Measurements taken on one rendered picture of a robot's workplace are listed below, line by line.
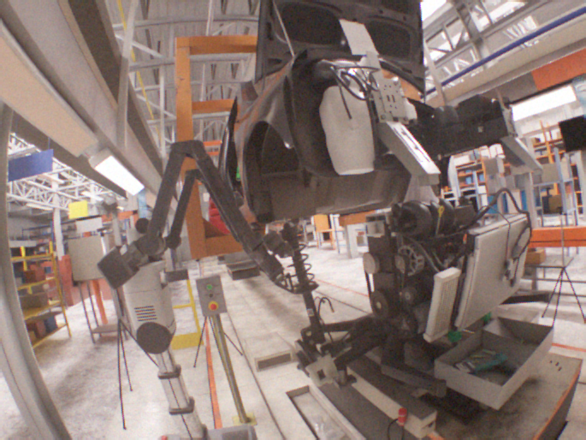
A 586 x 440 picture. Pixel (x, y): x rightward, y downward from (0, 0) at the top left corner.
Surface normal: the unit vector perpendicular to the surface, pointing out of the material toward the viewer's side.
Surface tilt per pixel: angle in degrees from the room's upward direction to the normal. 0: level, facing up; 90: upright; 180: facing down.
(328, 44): 115
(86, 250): 90
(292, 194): 90
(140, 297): 90
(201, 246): 90
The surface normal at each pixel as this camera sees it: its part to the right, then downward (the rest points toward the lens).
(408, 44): 0.26, 0.39
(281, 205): 0.32, -0.07
